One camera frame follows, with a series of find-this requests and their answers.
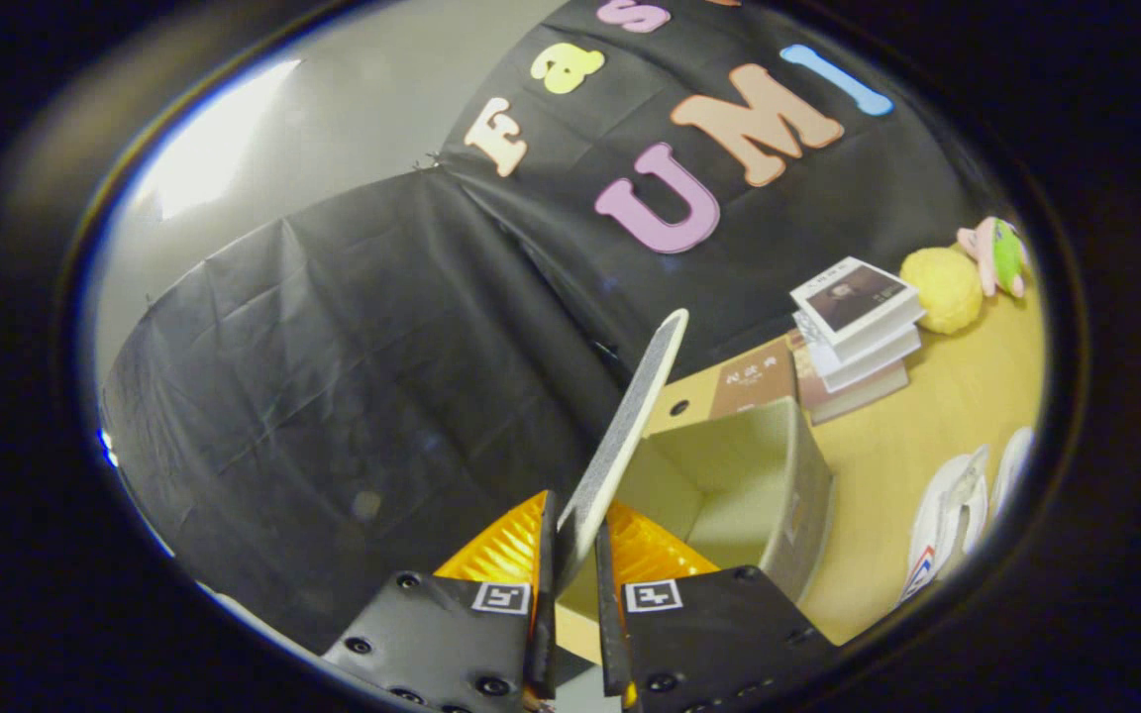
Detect white canvas shoe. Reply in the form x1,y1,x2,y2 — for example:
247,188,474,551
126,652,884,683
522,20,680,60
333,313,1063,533
986,426,1037,528
895,444,991,607

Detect brown spine book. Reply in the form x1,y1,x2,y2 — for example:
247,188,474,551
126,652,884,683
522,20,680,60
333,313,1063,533
793,342,911,426

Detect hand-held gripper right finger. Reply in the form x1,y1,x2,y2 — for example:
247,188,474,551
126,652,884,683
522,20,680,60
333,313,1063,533
593,500,841,713

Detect grey storage box lid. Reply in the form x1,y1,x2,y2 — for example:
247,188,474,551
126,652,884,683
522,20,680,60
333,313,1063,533
553,308,690,600

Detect pink plush toy green shorts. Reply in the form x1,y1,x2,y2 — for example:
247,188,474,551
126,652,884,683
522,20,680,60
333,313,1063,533
957,216,1033,300

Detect white book with portrait cover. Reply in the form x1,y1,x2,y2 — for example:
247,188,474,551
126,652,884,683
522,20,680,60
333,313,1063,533
790,255,926,348

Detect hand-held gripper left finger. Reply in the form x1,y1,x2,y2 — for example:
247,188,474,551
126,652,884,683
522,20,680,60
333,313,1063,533
321,489,562,713

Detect round yellow plush toy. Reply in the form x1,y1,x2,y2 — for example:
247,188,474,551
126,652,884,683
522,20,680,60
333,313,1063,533
899,246,984,335

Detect grey fabric storage box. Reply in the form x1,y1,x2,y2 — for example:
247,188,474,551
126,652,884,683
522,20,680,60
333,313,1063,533
556,396,836,666

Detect thick white book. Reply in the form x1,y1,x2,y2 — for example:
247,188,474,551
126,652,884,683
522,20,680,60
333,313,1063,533
793,312,924,393

